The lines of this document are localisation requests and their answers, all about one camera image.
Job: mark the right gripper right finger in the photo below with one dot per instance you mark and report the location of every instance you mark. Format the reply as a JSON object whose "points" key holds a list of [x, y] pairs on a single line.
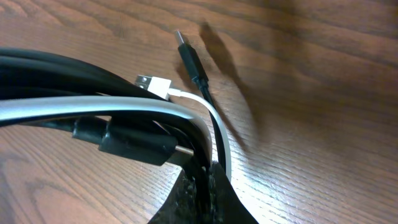
{"points": [[225, 206]]}

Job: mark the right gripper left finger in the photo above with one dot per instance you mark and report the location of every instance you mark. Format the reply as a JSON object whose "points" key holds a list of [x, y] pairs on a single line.
{"points": [[186, 198]]}

